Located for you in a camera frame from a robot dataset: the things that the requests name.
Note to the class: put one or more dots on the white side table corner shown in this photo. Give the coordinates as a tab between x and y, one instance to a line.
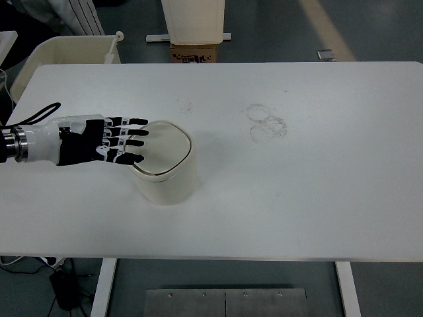
6	43

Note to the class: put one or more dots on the white cloth with dark stripes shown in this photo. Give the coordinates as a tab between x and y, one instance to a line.
82	16

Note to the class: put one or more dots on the small cream trash bin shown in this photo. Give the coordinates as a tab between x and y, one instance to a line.
172	185

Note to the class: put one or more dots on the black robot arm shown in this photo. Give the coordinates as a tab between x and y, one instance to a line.
13	145

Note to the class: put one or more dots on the small grey floor object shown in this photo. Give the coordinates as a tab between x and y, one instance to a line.
326	55

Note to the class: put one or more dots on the black power adapter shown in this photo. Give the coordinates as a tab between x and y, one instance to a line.
64	290

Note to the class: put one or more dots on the white table leg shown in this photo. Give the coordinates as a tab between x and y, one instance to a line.
348	290
102	290

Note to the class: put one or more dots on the cream plastic crate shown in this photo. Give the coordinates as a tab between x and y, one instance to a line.
76	49

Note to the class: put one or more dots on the white power strip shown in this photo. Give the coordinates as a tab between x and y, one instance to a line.
54	261

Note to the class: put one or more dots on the robot hand, white shell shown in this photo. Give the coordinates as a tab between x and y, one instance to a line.
79	142

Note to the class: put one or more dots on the silver metal floor bar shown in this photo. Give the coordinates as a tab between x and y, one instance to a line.
155	38

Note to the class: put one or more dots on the grey metal plate with screws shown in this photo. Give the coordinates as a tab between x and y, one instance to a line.
228	303

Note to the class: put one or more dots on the brown cardboard box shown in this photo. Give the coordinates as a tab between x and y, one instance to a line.
193	51

